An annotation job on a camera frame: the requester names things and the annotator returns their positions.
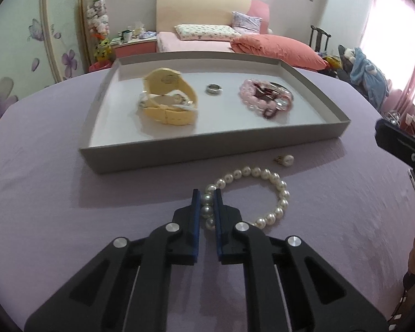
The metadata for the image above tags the blue plush robe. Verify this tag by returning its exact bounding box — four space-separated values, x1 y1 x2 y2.
347 46 390 109

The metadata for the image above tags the white pearl bracelet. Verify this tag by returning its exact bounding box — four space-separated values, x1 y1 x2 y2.
201 167 290 229

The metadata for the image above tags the pink bead bracelet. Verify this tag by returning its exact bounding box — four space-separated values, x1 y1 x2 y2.
238 79 294 112

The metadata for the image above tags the yellow wristwatch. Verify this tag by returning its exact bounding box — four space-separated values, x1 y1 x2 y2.
138 67 198 126

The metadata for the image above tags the grey cardboard tray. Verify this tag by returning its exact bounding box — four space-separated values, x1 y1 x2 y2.
79 53 351 175

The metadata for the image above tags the bed with cream pink headboard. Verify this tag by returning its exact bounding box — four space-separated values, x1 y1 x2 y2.
155 0 274 53

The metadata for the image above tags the engraved silver cuff bracelet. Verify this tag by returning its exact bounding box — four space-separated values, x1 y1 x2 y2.
268 82 295 102

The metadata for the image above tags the thin silver bangle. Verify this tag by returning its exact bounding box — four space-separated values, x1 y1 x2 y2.
138 90 198 111

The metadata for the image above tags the pink curtain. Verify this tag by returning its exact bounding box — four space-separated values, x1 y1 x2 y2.
358 0 415 111

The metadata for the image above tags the coral duvet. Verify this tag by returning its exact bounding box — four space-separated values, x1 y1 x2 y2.
230 35 327 71

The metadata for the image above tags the dark red bead bracelet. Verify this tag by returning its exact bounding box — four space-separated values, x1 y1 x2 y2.
254 83 294 120

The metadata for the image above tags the clear tube of plush toys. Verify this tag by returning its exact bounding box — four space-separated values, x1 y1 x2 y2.
85 0 116 64

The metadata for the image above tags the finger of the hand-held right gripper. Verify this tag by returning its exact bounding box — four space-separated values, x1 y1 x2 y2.
375 119 415 169

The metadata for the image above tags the floral pillow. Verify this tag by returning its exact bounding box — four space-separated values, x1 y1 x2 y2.
231 11 263 35

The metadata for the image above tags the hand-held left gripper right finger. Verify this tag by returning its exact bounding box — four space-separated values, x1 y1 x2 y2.
212 188 390 332

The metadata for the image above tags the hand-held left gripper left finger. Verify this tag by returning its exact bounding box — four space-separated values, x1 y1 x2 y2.
24 188 199 332

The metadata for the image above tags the white printed pillow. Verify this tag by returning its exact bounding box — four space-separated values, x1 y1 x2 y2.
174 24 241 42

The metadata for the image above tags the pink nightstand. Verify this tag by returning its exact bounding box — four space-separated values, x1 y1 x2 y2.
110 36 158 59

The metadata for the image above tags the dark wooden chair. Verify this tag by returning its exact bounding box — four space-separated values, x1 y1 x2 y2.
309 25 332 54

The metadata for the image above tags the wardrobe with flower doors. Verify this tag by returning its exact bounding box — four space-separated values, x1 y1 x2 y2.
0 0 90 128

